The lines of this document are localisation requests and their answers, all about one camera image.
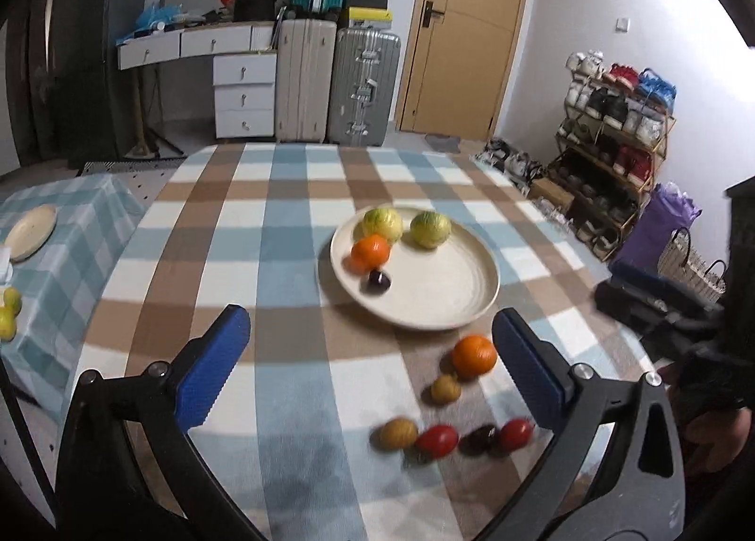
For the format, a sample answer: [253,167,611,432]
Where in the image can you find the large cream plate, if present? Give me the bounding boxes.
[329,211,500,332]

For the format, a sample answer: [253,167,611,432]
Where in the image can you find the black refrigerator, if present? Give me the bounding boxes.
[5,0,144,166]

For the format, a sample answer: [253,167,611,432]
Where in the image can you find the small cream plate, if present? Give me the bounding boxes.
[4,204,56,263]

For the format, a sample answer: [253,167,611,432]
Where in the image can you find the person's right hand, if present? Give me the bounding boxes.
[685,408,753,476]

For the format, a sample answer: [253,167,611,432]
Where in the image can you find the wooden door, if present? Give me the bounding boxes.
[395,0,526,141]

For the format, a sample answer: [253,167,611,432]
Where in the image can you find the beige suitcase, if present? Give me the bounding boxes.
[274,20,336,144]

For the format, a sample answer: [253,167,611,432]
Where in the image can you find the yellow lime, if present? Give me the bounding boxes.
[2,287,23,316]
[0,306,17,341]

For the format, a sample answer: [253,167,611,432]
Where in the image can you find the red cherry tomato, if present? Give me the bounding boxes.
[415,425,460,459]

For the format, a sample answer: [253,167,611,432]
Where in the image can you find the dark plum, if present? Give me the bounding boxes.
[366,269,392,293]
[460,424,499,457]

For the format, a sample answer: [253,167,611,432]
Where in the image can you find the white drawer desk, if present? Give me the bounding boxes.
[117,21,277,140]

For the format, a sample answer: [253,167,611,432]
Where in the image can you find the cardboard box on floor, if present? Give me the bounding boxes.
[528,178,575,213]

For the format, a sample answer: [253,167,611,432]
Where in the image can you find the purple bag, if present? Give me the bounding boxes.
[609,182,703,274]

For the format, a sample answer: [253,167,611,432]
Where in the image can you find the side table checkered cloth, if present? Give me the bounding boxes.
[1,175,144,421]

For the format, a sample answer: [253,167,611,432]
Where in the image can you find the shoe rack with shoes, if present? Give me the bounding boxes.
[546,50,677,263]

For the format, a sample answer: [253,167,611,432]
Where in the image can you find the yellow-green guava right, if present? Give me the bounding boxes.
[410,211,453,250]

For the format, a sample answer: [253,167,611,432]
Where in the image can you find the silver suitcase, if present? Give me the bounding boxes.
[327,29,401,146]

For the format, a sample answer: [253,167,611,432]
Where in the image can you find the brown longan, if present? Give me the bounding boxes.
[377,417,419,451]
[430,374,462,406]

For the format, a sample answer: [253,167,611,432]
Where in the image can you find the yellow-green guava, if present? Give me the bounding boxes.
[361,206,403,245]
[410,211,453,250]

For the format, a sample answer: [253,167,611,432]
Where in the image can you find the dark plum on plate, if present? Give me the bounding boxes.
[366,269,392,293]

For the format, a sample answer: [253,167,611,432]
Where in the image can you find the woven basket bag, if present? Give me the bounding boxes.
[656,228,728,303]

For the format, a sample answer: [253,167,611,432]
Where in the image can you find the white sneakers on floor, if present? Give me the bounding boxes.
[473,137,546,191]

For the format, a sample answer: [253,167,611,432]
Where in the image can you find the checkered tablecloth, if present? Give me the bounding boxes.
[78,144,650,540]

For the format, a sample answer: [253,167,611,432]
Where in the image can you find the orange tangerine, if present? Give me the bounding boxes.
[451,334,498,380]
[349,234,390,273]

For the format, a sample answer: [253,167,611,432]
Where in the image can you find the orange tangerine on plate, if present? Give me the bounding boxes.
[349,234,390,273]

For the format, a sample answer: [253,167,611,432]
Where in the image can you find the yellow-green guava left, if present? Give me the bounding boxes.
[361,206,403,245]

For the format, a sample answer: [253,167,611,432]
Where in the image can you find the red tomato with stem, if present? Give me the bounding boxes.
[498,417,534,453]

